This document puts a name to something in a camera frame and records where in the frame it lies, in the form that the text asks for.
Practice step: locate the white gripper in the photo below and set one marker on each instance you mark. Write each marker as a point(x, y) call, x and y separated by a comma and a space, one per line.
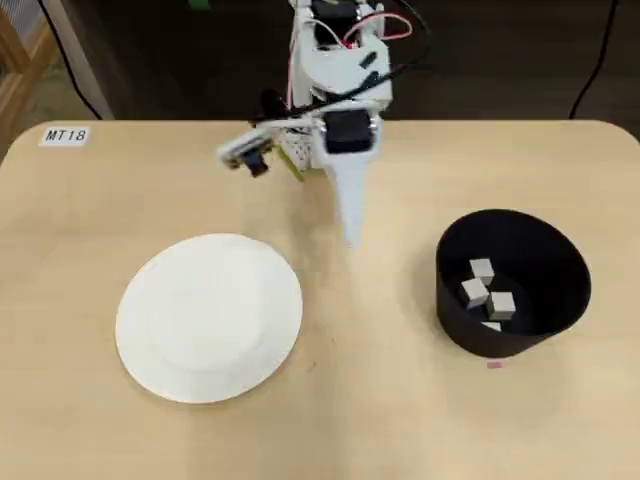
point(346, 132)

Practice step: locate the white cube block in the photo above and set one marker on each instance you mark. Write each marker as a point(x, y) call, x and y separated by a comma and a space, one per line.
point(481, 267)
point(501, 305)
point(492, 326)
point(474, 292)

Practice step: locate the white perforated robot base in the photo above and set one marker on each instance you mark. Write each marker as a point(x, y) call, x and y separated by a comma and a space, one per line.
point(300, 150)

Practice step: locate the white paper plate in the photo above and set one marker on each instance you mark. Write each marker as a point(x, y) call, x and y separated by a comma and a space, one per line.
point(210, 320)

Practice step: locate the black pot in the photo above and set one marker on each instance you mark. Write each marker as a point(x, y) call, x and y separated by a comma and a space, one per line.
point(500, 345)

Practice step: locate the small pink sticker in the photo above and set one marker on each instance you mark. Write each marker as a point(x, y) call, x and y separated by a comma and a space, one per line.
point(496, 364)

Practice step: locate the small green object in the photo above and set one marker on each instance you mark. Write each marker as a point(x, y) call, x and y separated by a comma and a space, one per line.
point(200, 4)

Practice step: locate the white MT18 label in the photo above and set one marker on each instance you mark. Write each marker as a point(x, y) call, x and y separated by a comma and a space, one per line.
point(65, 135)

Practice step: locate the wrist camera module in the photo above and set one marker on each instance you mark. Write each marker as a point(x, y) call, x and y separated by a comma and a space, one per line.
point(247, 147)

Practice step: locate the grey slanted post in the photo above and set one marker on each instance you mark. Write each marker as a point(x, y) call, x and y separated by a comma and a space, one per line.
point(85, 75)

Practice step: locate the wooden frame partition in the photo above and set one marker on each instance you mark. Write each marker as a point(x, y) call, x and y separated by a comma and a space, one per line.
point(20, 55)

